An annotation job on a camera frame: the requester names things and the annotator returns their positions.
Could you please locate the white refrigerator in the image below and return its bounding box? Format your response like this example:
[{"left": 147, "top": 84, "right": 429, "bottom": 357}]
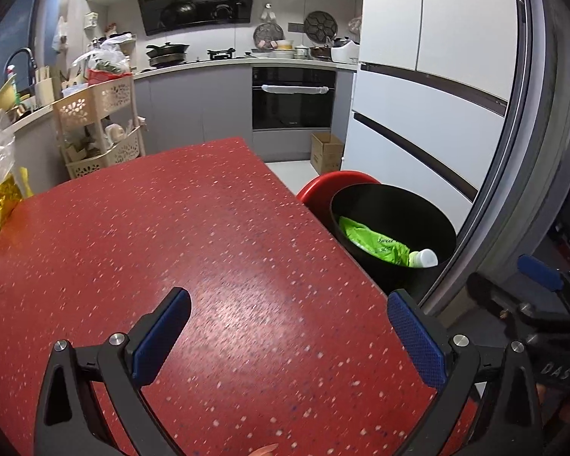
[{"left": 343, "top": 0, "right": 520, "bottom": 228}]

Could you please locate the person's hand on handle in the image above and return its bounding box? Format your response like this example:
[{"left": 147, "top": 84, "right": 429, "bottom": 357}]
[{"left": 249, "top": 443, "right": 278, "bottom": 456}]

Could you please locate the green snack bag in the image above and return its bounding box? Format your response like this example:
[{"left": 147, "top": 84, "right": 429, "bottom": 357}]
[{"left": 339, "top": 216, "right": 410, "bottom": 267}]

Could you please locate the white rice cooker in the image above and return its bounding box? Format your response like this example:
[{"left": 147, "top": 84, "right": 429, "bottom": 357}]
[{"left": 330, "top": 40, "right": 360, "bottom": 65}]

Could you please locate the black kitchen faucet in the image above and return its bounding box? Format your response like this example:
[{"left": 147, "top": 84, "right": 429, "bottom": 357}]
[{"left": 4, "top": 47, "right": 38, "bottom": 93}]

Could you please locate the red round stool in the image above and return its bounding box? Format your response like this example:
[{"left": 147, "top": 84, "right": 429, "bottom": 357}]
[{"left": 296, "top": 171, "right": 378, "bottom": 219}]

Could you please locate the white green tall bottle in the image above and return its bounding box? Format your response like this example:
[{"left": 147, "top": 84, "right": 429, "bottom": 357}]
[{"left": 408, "top": 249, "right": 439, "bottom": 269}]

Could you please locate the beige plastic storage rack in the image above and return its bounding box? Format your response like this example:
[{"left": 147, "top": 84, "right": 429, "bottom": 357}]
[{"left": 52, "top": 74, "right": 146, "bottom": 179}]

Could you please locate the black wok on stove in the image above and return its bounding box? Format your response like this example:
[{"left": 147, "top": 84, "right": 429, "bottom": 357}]
[{"left": 146, "top": 42, "right": 189, "bottom": 68}]

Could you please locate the cardboard box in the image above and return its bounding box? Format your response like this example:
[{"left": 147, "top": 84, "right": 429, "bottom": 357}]
[{"left": 311, "top": 132, "right": 344, "bottom": 175}]

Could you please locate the black built-in oven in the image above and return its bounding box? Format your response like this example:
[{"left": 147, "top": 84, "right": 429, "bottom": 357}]
[{"left": 252, "top": 67, "right": 337, "bottom": 131}]

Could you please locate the black trash bin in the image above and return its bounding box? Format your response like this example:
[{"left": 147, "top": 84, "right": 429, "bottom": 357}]
[{"left": 330, "top": 183, "right": 457, "bottom": 302}]

